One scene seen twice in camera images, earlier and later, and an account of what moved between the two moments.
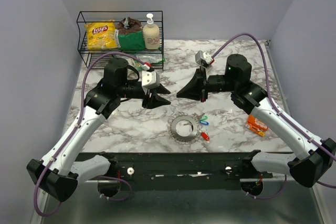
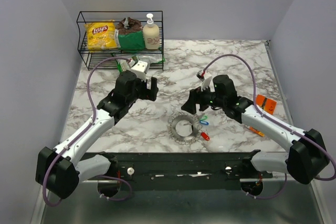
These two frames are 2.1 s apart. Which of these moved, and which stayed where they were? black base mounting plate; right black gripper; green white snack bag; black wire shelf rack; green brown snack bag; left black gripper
Moved: right black gripper; left black gripper
Stayed: black base mounting plate; green brown snack bag; green white snack bag; black wire shelf rack
